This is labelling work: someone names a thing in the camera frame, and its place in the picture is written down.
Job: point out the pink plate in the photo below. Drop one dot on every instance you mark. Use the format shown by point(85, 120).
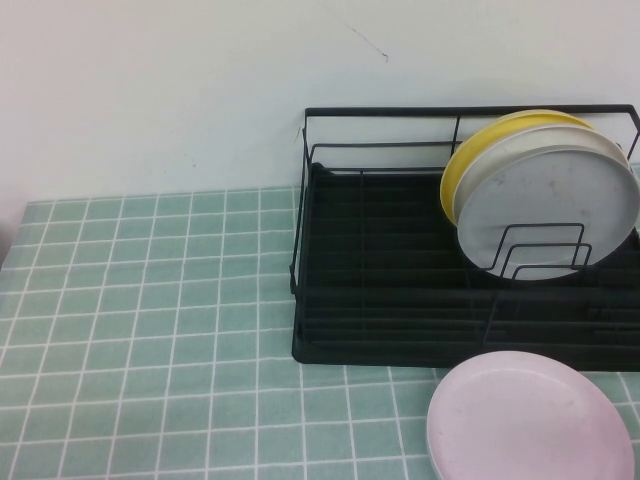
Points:
point(525, 425)

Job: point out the cream white plate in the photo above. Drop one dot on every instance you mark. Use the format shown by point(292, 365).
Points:
point(550, 135)

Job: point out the mint green plate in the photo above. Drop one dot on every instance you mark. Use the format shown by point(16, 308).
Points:
point(433, 461)

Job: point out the black plastic drip tray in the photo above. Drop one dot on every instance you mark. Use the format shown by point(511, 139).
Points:
point(380, 225)

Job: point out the grey plate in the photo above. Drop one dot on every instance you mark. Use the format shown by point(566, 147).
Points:
point(545, 210)

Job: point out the green tile pattern tablecloth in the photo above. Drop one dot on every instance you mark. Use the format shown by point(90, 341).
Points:
point(150, 325)

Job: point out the yellow plate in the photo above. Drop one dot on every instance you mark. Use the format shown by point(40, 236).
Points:
point(449, 185)

